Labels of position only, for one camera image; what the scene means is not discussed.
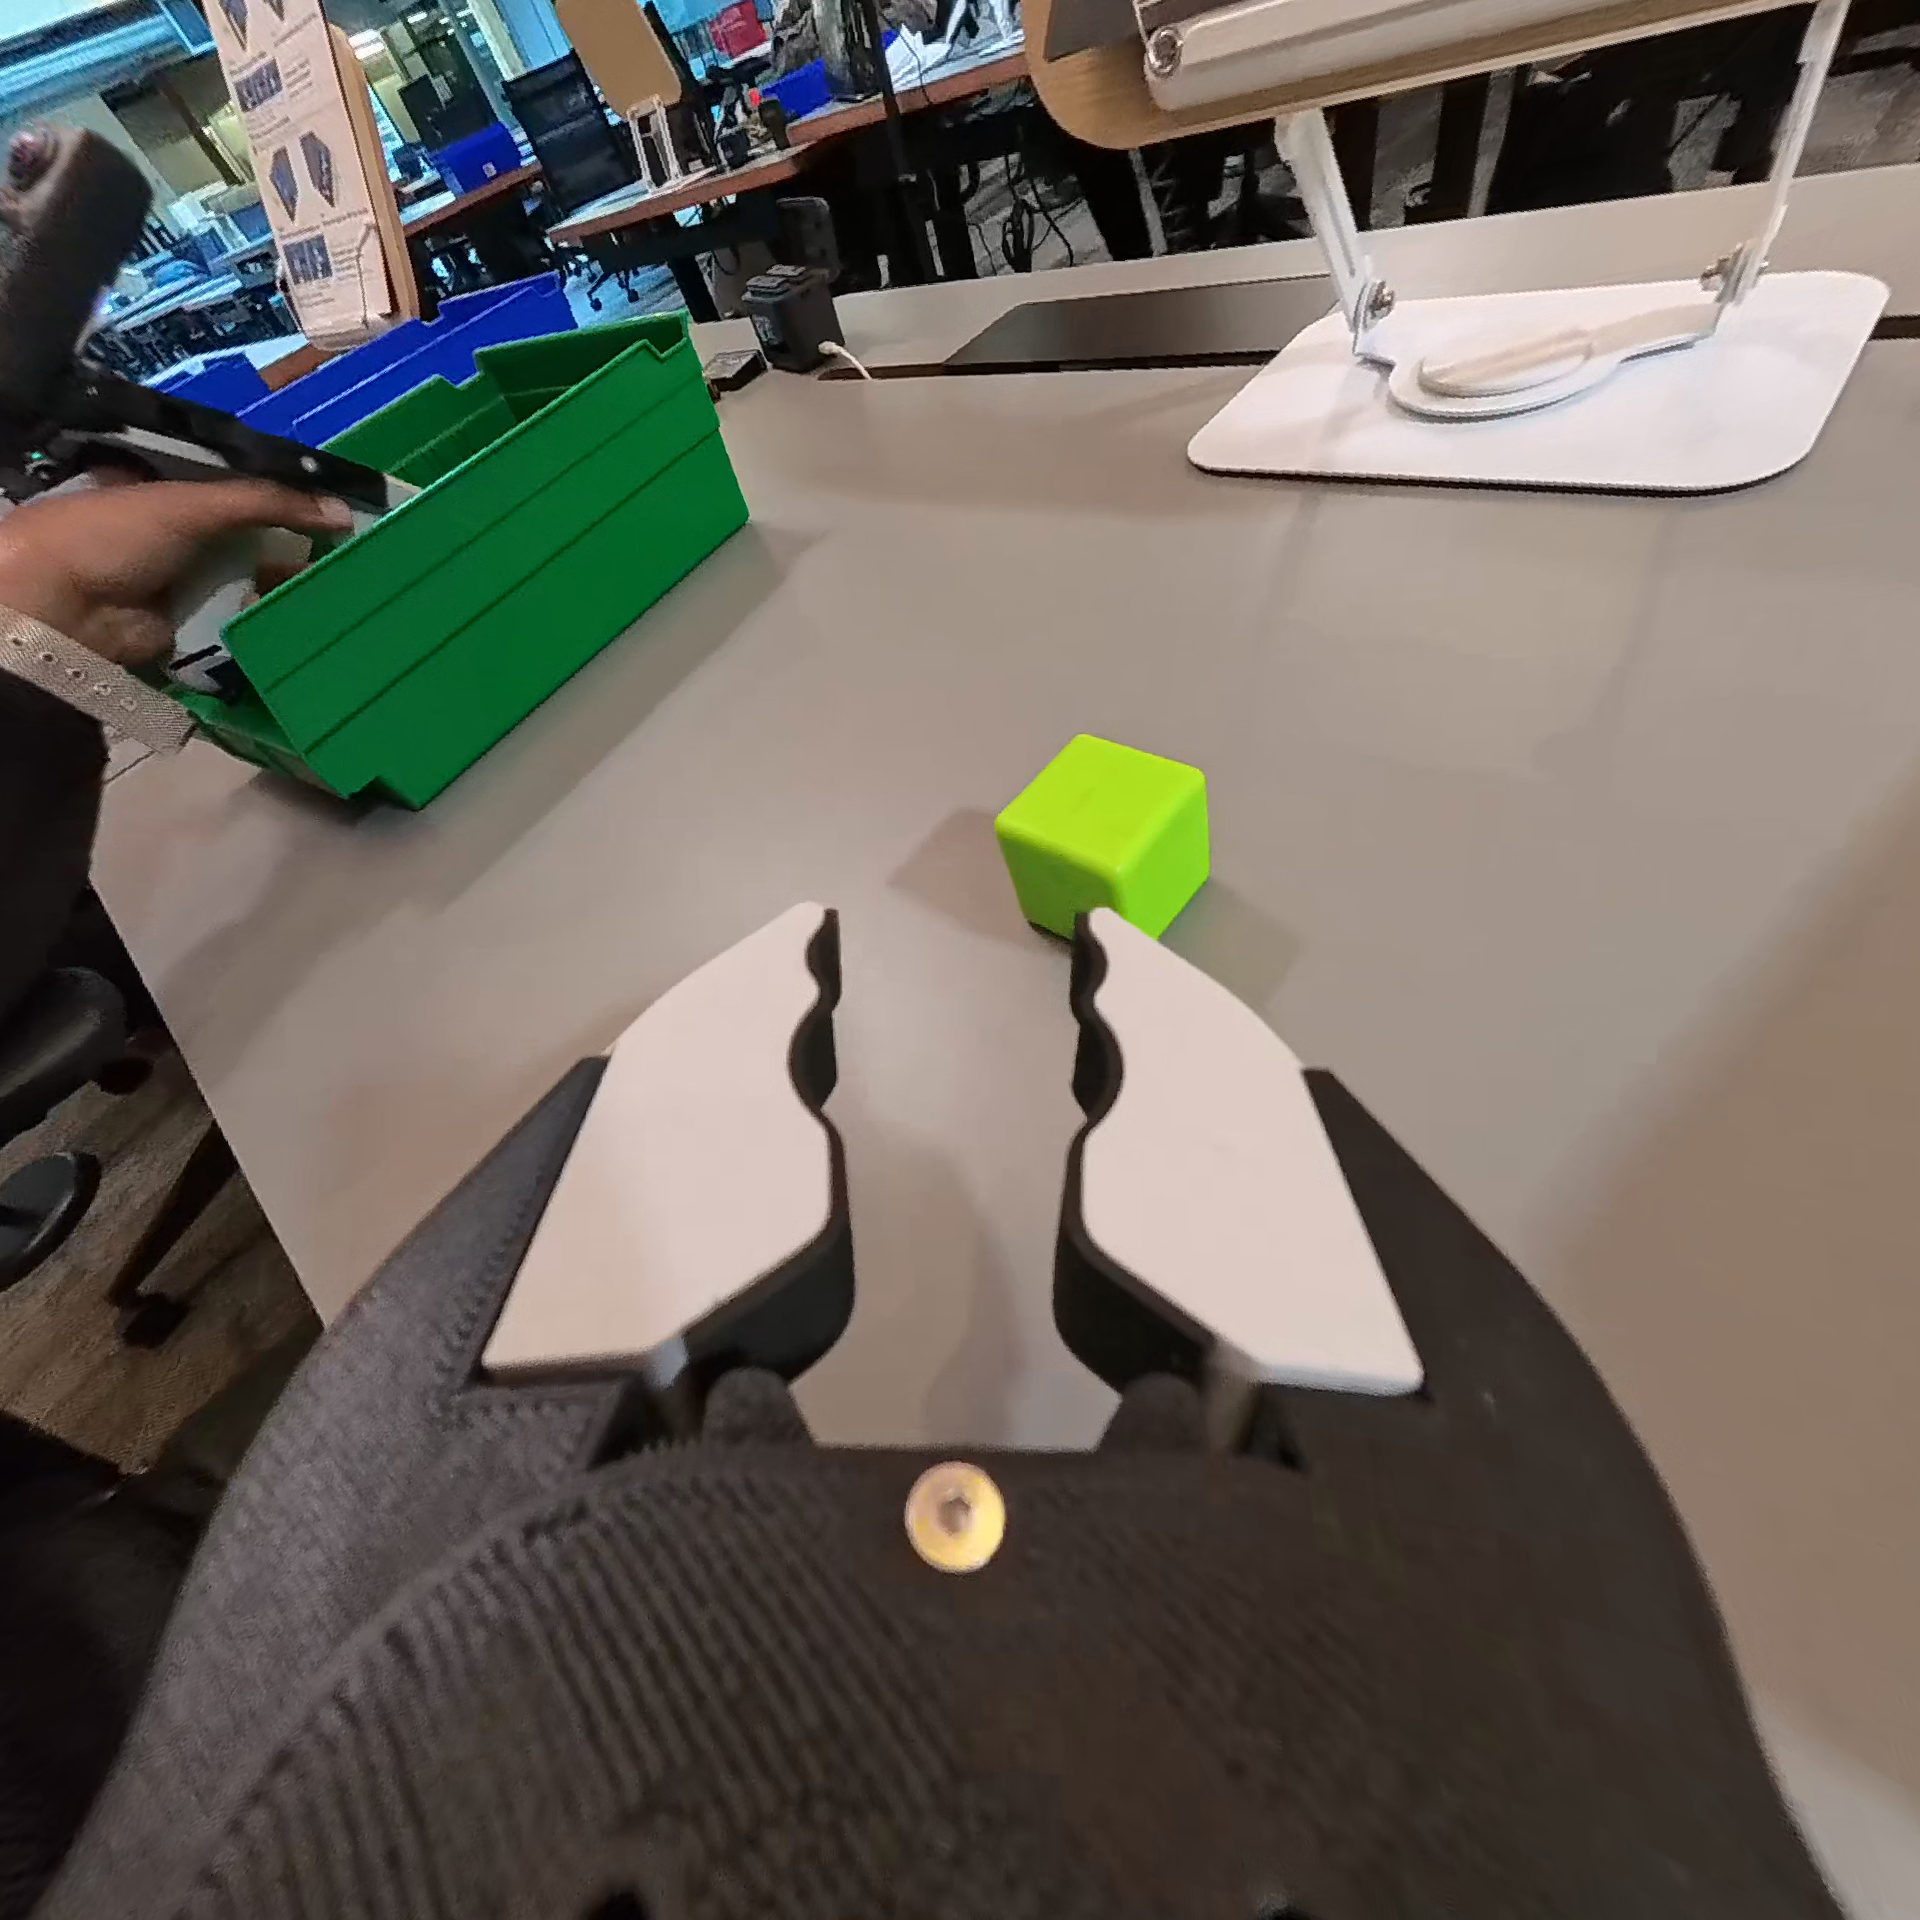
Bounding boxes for black charger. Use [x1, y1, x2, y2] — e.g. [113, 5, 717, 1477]
[742, 266, 845, 372]

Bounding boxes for person's left forearm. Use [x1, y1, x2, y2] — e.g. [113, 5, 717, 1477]
[0, 666, 113, 1022]

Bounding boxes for background work desk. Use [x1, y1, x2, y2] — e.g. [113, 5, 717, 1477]
[546, 53, 1037, 295]

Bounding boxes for green plastic bin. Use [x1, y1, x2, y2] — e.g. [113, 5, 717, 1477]
[181, 311, 751, 816]

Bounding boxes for black swivel chair base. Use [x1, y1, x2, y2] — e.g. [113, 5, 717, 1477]
[0, 966, 241, 1343]

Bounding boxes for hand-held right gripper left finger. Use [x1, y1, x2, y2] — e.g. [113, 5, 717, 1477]
[479, 902, 857, 1425]

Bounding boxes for background instruction board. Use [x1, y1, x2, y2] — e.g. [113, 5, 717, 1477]
[200, 0, 413, 345]

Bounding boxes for small background document stand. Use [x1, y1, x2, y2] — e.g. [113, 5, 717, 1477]
[558, 0, 721, 194]

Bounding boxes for lime green cube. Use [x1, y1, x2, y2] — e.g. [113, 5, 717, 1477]
[991, 736, 1212, 944]

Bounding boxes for blue plastic bin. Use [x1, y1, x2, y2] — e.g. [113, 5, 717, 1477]
[150, 273, 577, 444]

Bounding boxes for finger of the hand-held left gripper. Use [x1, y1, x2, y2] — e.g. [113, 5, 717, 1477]
[56, 372, 425, 527]

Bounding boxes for wooden stand board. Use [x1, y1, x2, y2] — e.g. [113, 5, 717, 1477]
[1018, 0, 1816, 152]

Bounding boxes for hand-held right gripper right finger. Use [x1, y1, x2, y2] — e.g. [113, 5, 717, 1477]
[1053, 908, 1425, 1441]

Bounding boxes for grey desk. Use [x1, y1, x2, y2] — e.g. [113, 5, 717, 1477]
[88, 164, 1920, 1920]

